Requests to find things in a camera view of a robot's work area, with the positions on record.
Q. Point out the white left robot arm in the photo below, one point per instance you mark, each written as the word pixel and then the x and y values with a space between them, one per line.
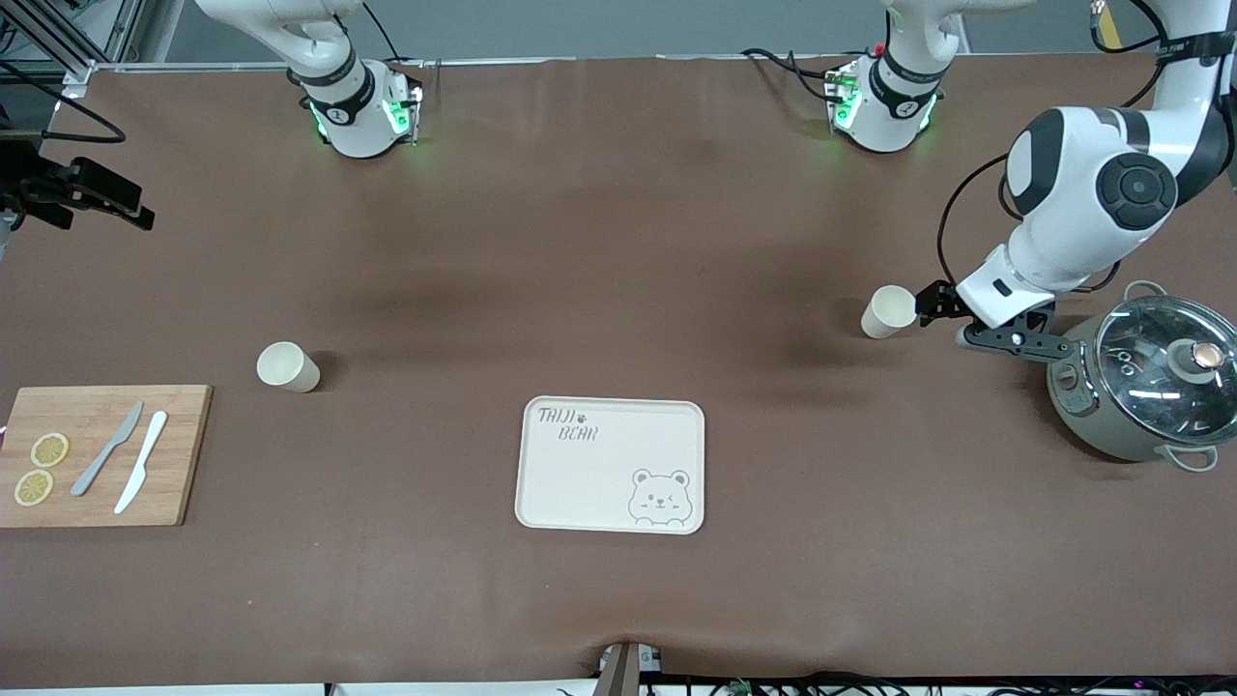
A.
pixel 1073 193

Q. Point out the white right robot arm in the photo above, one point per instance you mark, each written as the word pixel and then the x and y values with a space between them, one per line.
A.
pixel 353 106

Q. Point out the yellow lemon slice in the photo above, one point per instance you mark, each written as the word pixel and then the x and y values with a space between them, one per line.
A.
pixel 49 449
pixel 34 488

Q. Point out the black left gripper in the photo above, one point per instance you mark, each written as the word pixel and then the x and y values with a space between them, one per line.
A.
pixel 939 302

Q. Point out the metal bracket at table edge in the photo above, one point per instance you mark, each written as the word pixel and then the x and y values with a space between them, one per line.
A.
pixel 623 669

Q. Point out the wooden cutting board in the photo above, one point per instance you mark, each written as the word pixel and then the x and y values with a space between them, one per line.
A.
pixel 184 454

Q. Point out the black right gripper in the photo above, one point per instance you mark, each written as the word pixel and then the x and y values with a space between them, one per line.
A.
pixel 50 186

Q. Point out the green cooking pot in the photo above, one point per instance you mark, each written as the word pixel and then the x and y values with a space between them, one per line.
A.
pixel 1087 416

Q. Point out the aluminium frame profile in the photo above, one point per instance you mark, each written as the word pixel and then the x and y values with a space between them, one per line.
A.
pixel 58 39

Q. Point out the white plastic knife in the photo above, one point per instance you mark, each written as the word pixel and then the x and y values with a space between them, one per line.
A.
pixel 143 459

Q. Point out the cream tray with bear print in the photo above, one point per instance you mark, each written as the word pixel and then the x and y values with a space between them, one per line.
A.
pixel 589 478

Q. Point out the grey plastic knife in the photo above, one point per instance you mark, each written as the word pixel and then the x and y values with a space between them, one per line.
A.
pixel 104 451

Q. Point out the glass pot lid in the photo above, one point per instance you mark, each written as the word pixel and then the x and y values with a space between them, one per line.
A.
pixel 1150 377

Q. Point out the white IKEA cup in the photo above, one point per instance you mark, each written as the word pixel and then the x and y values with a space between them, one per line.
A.
pixel 285 367
pixel 886 314

